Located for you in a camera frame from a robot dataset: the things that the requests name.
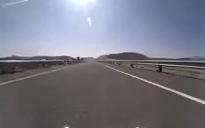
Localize metal guardrail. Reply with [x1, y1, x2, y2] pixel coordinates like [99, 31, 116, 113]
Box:
[98, 59, 205, 74]
[0, 58, 86, 75]

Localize grey asphalt road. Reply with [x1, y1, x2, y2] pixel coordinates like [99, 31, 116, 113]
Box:
[0, 61, 205, 128]

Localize dark distant hill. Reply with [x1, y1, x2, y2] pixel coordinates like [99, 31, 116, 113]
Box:
[96, 51, 150, 61]

